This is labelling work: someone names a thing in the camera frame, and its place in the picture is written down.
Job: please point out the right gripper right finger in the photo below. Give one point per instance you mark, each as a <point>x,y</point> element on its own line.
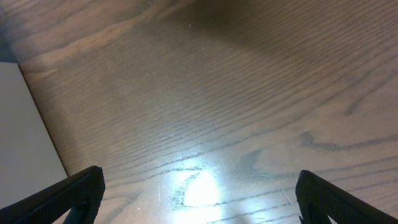
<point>322,202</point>

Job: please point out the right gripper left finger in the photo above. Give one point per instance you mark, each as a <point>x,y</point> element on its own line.
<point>79,196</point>

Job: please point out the white cardboard box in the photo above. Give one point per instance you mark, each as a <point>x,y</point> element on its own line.
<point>29,160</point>

